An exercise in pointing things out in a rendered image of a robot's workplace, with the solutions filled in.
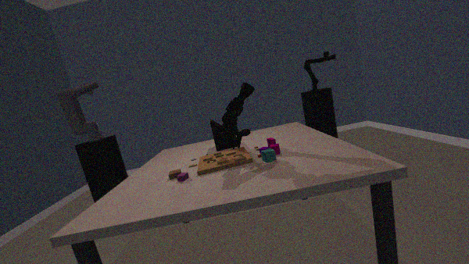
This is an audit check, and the magenta block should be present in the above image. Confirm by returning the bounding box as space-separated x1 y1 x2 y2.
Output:
267 137 276 147

